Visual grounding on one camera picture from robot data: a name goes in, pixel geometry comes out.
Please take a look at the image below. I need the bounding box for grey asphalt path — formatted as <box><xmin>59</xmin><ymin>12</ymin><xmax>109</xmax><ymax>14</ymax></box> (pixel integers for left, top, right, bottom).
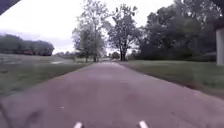
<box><xmin>0</xmin><ymin>61</ymin><xmax>224</xmax><ymax>128</ymax></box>

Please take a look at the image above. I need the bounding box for dark leafy tree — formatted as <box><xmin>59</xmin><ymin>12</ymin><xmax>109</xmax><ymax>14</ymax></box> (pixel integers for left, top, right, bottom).
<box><xmin>105</xmin><ymin>3</ymin><xmax>143</xmax><ymax>62</ymax></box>

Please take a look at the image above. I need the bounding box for thin leafy tree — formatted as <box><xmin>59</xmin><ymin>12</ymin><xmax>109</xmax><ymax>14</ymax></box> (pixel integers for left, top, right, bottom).
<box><xmin>71</xmin><ymin>0</ymin><xmax>111</xmax><ymax>63</ymax></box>

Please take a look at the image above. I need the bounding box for robot's own part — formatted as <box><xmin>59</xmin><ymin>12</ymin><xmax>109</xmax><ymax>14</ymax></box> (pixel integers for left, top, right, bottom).
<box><xmin>73</xmin><ymin>121</ymin><xmax>83</xmax><ymax>128</ymax></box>
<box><xmin>138</xmin><ymin>120</ymin><xmax>149</xmax><ymax>128</ymax></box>

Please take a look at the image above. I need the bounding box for dense wood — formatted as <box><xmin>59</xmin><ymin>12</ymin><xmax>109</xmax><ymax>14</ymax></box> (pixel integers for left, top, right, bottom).
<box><xmin>134</xmin><ymin>0</ymin><xmax>224</xmax><ymax>62</ymax></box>

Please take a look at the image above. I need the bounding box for grass verge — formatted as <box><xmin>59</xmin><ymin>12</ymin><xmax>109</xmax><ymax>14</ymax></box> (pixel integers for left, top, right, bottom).
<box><xmin>118</xmin><ymin>59</ymin><xmax>224</xmax><ymax>100</ymax></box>

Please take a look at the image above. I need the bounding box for grass field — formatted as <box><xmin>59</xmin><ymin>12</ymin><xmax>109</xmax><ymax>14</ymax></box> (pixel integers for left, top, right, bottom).
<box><xmin>0</xmin><ymin>53</ymin><xmax>93</xmax><ymax>98</ymax></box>

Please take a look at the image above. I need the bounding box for distant row of trees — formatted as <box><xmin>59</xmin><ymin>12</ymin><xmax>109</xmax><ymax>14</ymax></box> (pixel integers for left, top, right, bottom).
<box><xmin>0</xmin><ymin>33</ymin><xmax>55</xmax><ymax>57</ymax></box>

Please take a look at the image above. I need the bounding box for pale concrete pillar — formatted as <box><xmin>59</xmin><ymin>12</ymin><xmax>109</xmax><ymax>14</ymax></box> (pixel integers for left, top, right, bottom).
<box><xmin>213</xmin><ymin>17</ymin><xmax>224</xmax><ymax>66</ymax></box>

